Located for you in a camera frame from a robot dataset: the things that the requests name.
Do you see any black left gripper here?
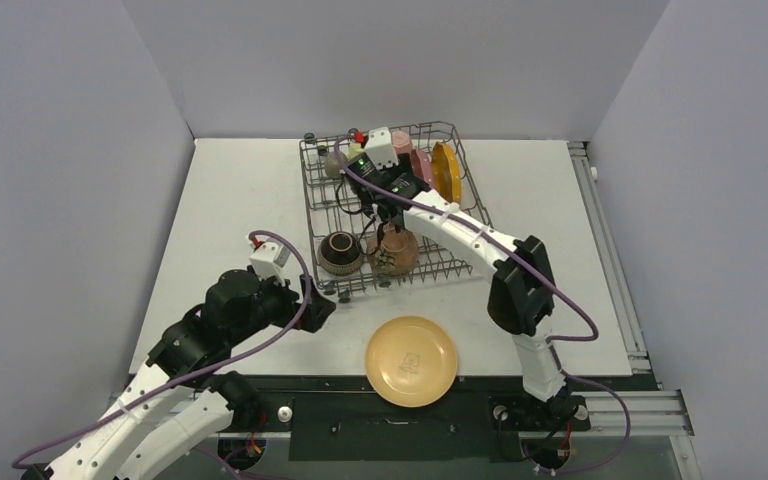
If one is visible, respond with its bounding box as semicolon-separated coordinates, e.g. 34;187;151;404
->
228;266;335;346

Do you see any pink plate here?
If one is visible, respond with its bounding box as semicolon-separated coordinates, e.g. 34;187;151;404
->
410;148;435;189

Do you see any pink mug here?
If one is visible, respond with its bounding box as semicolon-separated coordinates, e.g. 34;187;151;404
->
390;130;415;156

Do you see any orange polka dot plate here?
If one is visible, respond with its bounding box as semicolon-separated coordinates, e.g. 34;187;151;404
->
431;142;462;204

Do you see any grey wire dish rack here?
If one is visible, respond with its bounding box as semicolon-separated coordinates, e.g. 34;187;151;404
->
298;121;504;302

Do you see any brown ceramic bowl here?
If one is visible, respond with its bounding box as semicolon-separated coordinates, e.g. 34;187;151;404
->
366;224;419;277
317;231;363;276

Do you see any pale yellow mug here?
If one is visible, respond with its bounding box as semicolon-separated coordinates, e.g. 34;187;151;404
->
347;140;364;163

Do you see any small grey-green cup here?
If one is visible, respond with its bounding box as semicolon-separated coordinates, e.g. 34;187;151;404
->
322;151;347;179

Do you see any tan beige plate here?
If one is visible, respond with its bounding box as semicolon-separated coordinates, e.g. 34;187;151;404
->
364;316;458;408

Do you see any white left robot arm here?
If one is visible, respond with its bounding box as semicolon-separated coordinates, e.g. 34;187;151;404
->
14;267;336;479

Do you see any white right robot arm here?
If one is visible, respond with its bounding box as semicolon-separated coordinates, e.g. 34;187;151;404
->
340;155;599;427

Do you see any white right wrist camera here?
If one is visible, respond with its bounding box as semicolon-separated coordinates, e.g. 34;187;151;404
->
361;127;399;169

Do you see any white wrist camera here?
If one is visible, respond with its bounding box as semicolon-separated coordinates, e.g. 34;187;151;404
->
361;127;399;169
249;241;291;285

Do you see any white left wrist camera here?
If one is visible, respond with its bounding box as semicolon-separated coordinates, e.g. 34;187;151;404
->
249;241;291;285

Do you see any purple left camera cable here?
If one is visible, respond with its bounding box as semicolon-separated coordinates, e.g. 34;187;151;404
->
11;229;314;470

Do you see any purple camera cable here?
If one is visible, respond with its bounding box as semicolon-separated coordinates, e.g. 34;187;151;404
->
332;134;634;477
11;229;314;470

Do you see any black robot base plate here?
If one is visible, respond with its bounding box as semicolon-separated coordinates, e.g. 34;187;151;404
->
216;376;591;469

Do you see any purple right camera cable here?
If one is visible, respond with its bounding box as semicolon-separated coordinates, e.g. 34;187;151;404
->
332;134;634;477

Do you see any aluminium frame rail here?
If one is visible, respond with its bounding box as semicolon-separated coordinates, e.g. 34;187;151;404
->
567;141;693;437

